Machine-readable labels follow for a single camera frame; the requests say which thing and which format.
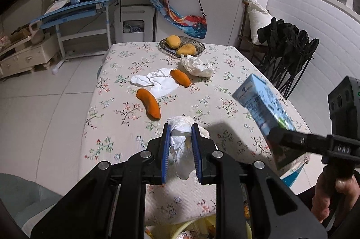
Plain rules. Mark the person's right hand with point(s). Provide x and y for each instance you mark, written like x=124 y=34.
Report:
x=320 y=199

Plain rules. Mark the orange carrot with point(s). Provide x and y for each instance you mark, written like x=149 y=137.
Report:
x=181 y=77
x=149 y=104

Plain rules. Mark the blue study desk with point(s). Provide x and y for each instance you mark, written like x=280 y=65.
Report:
x=78 y=7

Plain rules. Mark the white pillow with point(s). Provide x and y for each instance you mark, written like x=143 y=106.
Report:
x=260 y=22

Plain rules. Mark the orange carrot near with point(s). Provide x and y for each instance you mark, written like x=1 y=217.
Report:
x=149 y=104

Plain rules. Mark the tan jug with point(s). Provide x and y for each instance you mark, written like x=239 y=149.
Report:
x=36 y=35

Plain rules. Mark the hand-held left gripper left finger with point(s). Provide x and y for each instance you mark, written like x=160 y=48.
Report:
x=166 y=154

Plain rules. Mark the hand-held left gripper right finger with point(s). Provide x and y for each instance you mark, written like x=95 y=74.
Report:
x=197 y=154

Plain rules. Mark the yellow mango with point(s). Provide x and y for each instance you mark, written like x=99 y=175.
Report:
x=186 y=49
x=173 y=41

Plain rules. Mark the white papers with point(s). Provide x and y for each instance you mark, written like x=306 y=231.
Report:
x=56 y=7

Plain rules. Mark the small white tissue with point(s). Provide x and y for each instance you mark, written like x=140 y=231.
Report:
x=180 y=143

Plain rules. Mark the orange carrot far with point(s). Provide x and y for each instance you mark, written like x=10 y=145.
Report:
x=181 y=77

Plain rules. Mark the wooden chair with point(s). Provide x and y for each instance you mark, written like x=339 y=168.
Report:
x=244 y=42

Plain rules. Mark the floral tablecloth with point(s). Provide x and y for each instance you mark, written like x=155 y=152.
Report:
x=126 y=92

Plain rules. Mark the teal chair seat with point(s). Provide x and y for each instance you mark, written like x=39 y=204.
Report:
x=25 y=194

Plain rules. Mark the colourful printed cloth bag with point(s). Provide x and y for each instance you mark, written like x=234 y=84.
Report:
x=191 y=25

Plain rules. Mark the woven wicker plate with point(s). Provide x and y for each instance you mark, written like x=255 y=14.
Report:
x=168 y=50

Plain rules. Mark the black jacket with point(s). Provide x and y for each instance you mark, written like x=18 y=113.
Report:
x=281 y=31

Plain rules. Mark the white plastic stool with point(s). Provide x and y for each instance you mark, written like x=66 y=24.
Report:
x=132 y=12

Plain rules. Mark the white cabinet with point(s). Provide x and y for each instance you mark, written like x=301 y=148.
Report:
x=225 y=3

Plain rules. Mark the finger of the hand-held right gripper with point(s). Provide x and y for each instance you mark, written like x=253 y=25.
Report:
x=295 y=139

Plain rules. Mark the black folding chairs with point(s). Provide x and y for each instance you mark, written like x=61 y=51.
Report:
x=292 y=64

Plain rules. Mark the blue milk carton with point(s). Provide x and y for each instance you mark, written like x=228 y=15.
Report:
x=261 y=104

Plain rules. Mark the flat white tissue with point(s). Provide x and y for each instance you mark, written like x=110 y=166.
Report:
x=160 y=84

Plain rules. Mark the cream low cabinet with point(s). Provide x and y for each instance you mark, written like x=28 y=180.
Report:
x=28 y=56

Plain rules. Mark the large crumpled white tissue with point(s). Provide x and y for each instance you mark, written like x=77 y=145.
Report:
x=197 y=66

